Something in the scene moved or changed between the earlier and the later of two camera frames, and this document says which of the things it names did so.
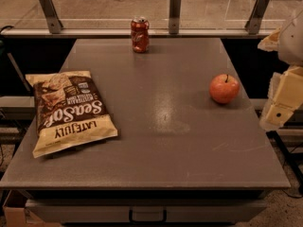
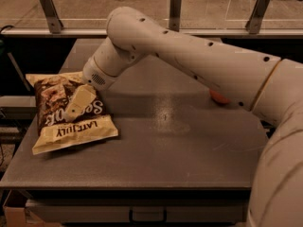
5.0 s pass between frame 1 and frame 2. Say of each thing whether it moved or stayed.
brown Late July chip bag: stayed
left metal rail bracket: stayed
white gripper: moved
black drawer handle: stayed
